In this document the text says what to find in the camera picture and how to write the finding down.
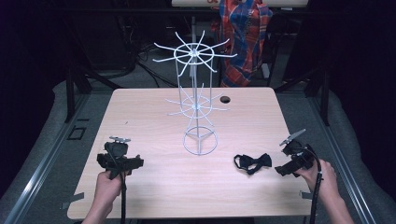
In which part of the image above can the person's left hand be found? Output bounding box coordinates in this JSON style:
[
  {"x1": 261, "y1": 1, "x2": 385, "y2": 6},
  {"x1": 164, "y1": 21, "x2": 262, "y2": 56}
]
[{"x1": 94, "y1": 170, "x2": 133, "y2": 207}]

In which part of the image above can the aluminium floor rail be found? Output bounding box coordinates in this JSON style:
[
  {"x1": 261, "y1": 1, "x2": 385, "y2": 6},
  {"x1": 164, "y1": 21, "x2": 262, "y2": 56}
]
[
  {"x1": 2, "y1": 92, "x2": 92, "y2": 224},
  {"x1": 307, "y1": 94, "x2": 378, "y2": 224}
]

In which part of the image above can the person's right hand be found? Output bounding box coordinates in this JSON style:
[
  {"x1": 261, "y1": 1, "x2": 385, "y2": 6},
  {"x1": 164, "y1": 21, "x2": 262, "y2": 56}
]
[{"x1": 293, "y1": 159, "x2": 339, "y2": 203}]

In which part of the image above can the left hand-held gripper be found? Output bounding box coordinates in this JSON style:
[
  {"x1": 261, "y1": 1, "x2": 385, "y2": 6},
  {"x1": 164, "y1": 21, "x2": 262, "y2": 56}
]
[{"x1": 96, "y1": 135, "x2": 145, "y2": 181}]

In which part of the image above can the black metal stand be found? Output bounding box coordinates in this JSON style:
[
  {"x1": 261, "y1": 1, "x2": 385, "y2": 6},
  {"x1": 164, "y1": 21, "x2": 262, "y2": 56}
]
[
  {"x1": 60, "y1": 18, "x2": 122, "y2": 123},
  {"x1": 274, "y1": 59, "x2": 331, "y2": 127}
]

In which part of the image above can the white wire display rack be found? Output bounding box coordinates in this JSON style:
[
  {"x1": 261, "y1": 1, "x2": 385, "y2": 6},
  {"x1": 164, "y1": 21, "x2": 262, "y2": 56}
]
[{"x1": 152, "y1": 29, "x2": 238, "y2": 156}]

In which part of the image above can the grey table bracket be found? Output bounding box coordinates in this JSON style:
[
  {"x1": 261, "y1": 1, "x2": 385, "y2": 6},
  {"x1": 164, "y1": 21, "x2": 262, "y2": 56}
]
[
  {"x1": 299, "y1": 189, "x2": 314, "y2": 201},
  {"x1": 60, "y1": 191, "x2": 86, "y2": 211}
]

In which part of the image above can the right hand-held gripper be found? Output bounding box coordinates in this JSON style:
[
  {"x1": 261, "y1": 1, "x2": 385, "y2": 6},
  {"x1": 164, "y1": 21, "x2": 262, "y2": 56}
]
[{"x1": 274, "y1": 129, "x2": 316, "y2": 177}]

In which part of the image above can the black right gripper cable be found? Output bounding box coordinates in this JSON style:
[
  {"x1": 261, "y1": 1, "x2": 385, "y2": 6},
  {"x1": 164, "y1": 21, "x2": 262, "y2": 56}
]
[{"x1": 300, "y1": 147, "x2": 323, "y2": 224}]

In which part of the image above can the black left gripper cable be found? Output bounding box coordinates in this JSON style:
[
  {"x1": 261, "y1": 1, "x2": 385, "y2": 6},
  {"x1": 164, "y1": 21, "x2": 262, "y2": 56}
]
[{"x1": 105, "y1": 143, "x2": 127, "y2": 224}]

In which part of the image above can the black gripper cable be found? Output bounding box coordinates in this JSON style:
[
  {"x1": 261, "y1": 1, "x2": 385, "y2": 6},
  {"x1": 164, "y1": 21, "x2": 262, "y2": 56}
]
[
  {"x1": 105, "y1": 143, "x2": 127, "y2": 224},
  {"x1": 300, "y1": 147, "x2": 323, "y2": 224}
]

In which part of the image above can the red blue plaid cloth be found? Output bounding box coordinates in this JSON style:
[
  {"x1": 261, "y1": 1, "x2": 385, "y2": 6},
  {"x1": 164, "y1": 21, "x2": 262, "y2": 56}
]
[{"x1": 210, "y1": 0, "x2": 275, "y2": 89}]

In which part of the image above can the black floor cable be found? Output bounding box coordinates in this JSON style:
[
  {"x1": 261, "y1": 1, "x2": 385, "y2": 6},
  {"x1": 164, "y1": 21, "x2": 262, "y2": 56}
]
[{"x1": 118, "y1": 18, "x2": 179, "y2": 89}]

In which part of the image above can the black bow tie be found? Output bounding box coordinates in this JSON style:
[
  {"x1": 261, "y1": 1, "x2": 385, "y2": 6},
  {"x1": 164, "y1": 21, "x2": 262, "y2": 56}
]
[{"x1": 233, "y1": 152, "x2": 273, "y2": 175}]

